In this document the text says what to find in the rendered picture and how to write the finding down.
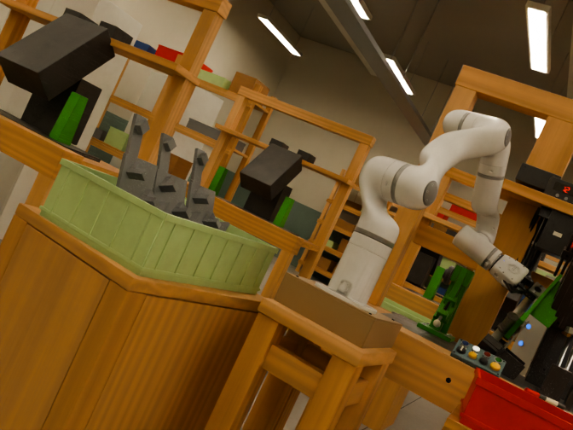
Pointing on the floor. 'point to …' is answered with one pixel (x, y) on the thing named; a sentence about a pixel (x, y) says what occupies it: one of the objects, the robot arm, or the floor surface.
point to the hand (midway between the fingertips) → (533, 292)
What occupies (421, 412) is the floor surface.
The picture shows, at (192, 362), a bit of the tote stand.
